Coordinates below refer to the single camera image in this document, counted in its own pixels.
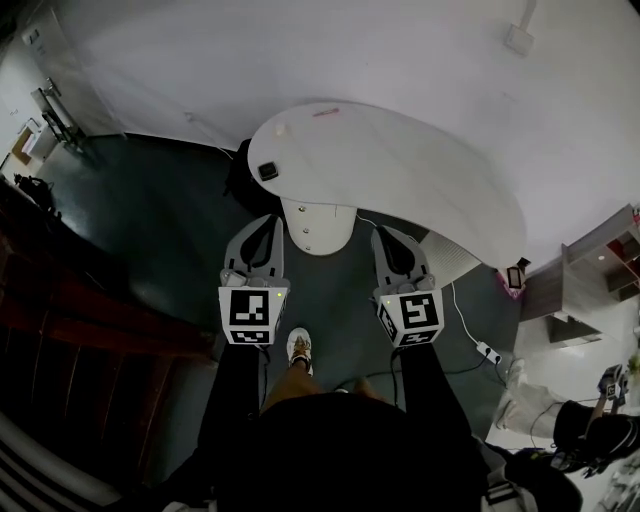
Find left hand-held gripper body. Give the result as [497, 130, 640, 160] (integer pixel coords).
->
[218, 267, 292, 348]

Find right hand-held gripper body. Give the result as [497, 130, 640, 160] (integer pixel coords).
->
[373, 273, 446, 349]

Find person's right forearm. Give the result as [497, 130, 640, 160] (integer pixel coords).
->
[397, 343, 474, 441]

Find person's left forearm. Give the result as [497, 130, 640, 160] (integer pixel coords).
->
[197, 342, 274, 451]

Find white curved table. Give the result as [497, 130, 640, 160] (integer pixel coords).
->
[247, 99, 529, 269]

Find white ribbed panel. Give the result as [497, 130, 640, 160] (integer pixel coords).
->
[423, 229, 477, 292]

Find person's white left shoe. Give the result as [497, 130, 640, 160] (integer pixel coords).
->
[286, 327, 315, 376]

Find white power strip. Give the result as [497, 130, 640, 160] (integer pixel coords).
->
[474, 340, 503, 365]

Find person's left leg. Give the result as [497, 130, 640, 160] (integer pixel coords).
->
[259, 357, 326, 416]

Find person's leg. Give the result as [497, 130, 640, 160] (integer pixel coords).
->
[349, 377, 391, 401]
[259, 357, 326, 416]

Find person's right leg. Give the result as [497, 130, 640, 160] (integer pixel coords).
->
[349, 377, 391, 401]

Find person's black-clothed torso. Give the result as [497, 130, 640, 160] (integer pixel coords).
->
[149, 389, 501, 512]

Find wooden shelf unit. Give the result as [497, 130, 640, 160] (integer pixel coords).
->
[519, 202, 640, 346]

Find dark wooden staircase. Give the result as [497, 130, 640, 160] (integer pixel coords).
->
[0, 179, 216, 501]

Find black equipment pile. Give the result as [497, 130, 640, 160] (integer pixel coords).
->
[9, 172, 57, 217]

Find metal cart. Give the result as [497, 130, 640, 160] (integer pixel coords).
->
[29, 74, 87, 151]

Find white power cable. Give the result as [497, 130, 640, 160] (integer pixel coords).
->
[448, 279, 482, 347]

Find grey shoulder strap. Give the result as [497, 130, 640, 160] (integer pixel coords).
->
[479, 439, 584, 512]

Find white wall socket box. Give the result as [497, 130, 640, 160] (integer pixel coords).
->
[502, 22, 536, 57]

